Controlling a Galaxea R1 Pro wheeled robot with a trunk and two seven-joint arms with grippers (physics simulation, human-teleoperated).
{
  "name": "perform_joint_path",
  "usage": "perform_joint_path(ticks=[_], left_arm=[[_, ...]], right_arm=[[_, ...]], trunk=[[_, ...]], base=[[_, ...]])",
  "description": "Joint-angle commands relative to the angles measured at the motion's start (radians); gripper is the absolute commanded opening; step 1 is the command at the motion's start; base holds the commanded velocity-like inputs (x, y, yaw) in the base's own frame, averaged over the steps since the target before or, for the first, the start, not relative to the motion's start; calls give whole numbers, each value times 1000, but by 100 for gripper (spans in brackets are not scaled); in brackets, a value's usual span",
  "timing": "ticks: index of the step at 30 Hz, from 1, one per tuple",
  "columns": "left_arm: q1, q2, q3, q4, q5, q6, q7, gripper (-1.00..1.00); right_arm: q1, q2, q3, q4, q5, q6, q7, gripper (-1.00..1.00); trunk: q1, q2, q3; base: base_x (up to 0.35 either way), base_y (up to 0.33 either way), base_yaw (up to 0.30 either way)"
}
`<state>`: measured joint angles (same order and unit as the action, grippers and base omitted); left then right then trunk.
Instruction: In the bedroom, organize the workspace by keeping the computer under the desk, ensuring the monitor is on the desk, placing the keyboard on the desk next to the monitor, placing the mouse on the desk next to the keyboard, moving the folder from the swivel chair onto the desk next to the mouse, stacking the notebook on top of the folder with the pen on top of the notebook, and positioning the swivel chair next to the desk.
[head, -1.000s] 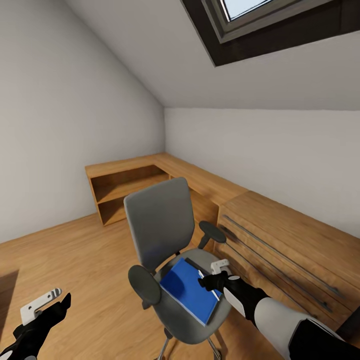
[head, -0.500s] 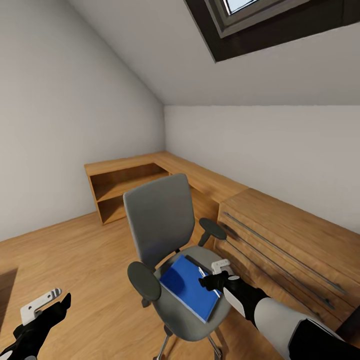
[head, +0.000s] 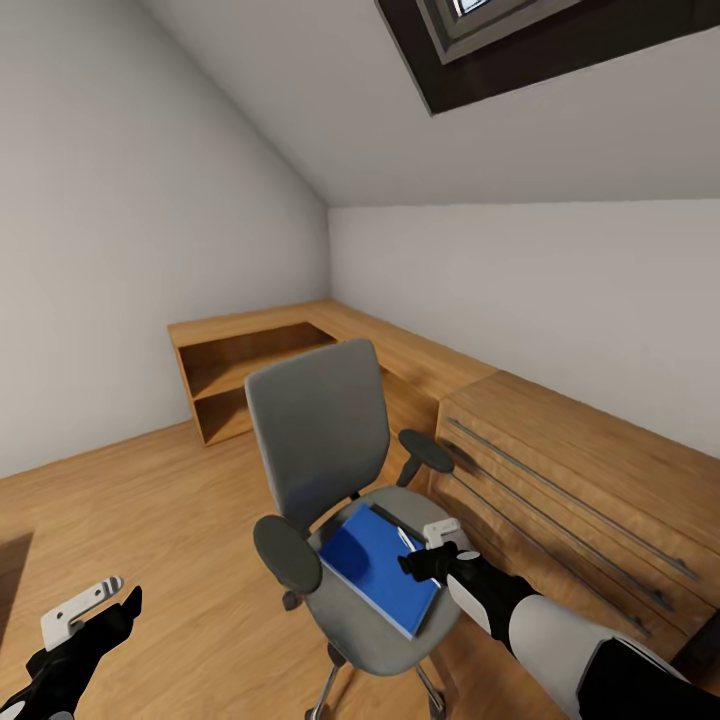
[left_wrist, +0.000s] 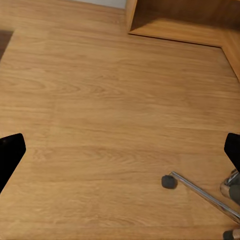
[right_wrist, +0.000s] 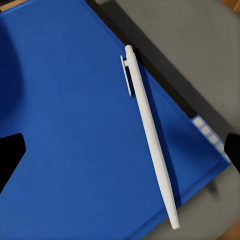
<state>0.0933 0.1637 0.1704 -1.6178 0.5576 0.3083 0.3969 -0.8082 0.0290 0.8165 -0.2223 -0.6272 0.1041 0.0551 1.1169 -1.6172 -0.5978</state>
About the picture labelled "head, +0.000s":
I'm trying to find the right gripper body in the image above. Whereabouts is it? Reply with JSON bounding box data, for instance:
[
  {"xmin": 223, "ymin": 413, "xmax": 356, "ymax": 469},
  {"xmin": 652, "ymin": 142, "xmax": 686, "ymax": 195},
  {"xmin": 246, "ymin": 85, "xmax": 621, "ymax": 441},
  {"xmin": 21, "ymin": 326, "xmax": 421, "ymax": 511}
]
[{"xmin": 407, "ymin": 541, "xmax": 457, "ymax": 585}]

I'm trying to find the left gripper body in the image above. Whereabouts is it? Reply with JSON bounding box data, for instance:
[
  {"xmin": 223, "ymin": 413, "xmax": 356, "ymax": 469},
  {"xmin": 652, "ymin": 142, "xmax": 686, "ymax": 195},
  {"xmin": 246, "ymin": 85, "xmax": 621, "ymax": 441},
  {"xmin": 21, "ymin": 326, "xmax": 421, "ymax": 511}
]
[{"xmin": 26, "ymin": 603, "xmax": 132, "ymax": 688}]

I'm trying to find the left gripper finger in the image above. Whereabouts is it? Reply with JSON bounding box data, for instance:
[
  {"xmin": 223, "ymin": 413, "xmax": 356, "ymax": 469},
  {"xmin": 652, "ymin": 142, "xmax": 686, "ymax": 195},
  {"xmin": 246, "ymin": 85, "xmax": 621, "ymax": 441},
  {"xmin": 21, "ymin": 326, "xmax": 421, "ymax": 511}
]
[{"xmin": 122, "ymin": 586, "xmax": 142, "ymax": 625}]

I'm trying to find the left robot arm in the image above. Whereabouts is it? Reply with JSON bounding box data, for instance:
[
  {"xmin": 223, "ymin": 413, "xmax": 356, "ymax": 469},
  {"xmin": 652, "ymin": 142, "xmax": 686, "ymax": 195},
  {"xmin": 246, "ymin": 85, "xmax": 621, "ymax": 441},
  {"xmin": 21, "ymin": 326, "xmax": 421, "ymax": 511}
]
[{"xmin": 0, "ymin": 576, "xmax": 142, "ymax": 720}]

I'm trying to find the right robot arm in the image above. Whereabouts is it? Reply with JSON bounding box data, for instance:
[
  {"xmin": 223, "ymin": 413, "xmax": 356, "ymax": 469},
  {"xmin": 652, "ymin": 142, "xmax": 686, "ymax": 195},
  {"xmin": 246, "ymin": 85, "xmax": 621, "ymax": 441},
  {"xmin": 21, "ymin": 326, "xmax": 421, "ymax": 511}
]
[{"xmin": 398, "ymin": 517, "xmax": 720, "ymax": 720}]

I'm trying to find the pen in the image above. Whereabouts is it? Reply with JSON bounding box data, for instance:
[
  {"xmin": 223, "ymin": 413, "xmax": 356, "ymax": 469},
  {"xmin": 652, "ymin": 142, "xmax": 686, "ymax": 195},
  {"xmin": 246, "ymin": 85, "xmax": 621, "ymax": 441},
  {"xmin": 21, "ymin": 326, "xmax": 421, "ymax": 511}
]
[{"xmin": 398, "ymin": 525, "xmax": 417, "ymax": 552}]

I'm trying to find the folder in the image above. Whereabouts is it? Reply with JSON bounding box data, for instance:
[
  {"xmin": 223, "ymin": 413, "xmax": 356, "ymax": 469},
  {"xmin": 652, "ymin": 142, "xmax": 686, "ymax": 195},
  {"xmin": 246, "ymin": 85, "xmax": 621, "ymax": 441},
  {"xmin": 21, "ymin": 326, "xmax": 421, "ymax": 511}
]
[{"xmin": 318, "ymin": 502, "xmax": 440, "ymax": 641}]

